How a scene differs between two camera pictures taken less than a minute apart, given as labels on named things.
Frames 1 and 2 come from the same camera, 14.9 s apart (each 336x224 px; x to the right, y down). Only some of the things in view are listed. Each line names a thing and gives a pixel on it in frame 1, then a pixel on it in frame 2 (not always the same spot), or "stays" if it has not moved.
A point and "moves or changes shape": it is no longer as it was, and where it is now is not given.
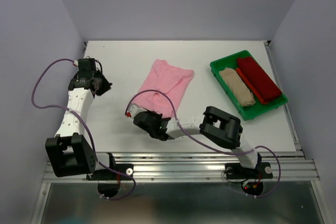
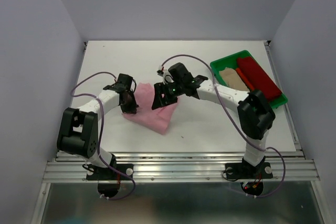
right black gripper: x=159 y=116 → x=158 y=102
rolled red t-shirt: x=261 y=80 stays
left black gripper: x=106 y=85 → x=132 y=108
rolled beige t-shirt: x=243 y=93 stays
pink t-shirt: x=165 y=78 moves or changes shape
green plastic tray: x=257 y=108 stays
